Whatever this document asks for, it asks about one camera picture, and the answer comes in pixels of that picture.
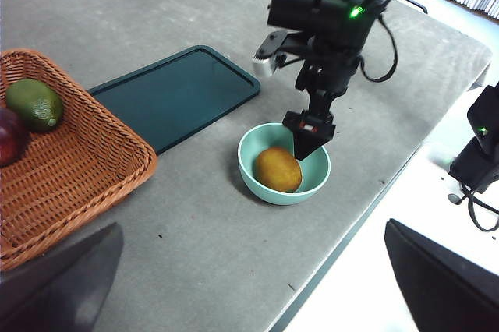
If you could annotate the black metal stand leg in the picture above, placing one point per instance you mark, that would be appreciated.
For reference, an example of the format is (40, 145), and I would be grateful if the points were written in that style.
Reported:
(415, 1)

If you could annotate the brown wicker basket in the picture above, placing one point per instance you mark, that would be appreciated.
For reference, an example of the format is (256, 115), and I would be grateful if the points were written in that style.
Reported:
(78, 191)

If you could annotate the dark green rectangular tray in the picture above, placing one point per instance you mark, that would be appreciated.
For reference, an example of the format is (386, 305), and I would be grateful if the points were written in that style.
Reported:
(175, 94)

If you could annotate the dark purple plum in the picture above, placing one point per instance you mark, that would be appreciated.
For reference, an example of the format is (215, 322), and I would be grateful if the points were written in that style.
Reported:
(9, 137)

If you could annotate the green lime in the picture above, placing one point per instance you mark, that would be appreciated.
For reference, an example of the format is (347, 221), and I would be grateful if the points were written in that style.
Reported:
(35, 106)

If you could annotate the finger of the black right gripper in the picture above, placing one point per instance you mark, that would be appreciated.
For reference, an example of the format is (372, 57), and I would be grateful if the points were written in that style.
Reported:
(306, 147)

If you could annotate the teal ribbed bowl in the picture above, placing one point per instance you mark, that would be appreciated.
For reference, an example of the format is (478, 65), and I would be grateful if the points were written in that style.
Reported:
(280, 195)

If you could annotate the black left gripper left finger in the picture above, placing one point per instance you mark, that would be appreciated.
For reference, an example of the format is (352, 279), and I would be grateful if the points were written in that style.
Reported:
(66, 289)

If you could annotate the brown kiwi fruit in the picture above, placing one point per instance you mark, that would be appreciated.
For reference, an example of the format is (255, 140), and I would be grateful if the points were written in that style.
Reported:
(277, 168)

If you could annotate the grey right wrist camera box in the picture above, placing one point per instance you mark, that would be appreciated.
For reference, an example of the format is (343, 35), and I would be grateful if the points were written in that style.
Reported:
(267, 65)

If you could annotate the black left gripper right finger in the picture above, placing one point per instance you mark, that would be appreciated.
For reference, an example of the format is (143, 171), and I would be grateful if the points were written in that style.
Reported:
(440, 281)

